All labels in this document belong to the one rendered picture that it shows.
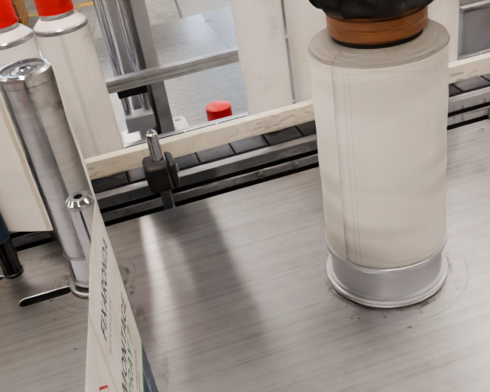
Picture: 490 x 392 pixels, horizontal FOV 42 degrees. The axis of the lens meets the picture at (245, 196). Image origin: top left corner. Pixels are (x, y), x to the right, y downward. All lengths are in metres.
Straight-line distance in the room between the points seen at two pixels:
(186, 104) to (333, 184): 0.54
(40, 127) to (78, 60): 0.19
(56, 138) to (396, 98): 0.23
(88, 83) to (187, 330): 0.28
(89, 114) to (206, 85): 0.36
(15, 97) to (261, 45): 0.30
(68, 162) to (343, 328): 0.23
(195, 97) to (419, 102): 0.60
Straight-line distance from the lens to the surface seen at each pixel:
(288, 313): 0.47
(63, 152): 0.47
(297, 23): 0.68
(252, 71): 0.68
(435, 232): 0.45
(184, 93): 0.98
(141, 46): 0.79
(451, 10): 0.75
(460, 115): 0.76
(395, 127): 0.39
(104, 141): 0.67
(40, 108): 0.45
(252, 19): 0.66
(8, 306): 0.56
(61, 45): 0.63
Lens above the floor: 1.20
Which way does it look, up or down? 32 degrees down
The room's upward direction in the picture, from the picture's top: 10 degrees counter-clockwise
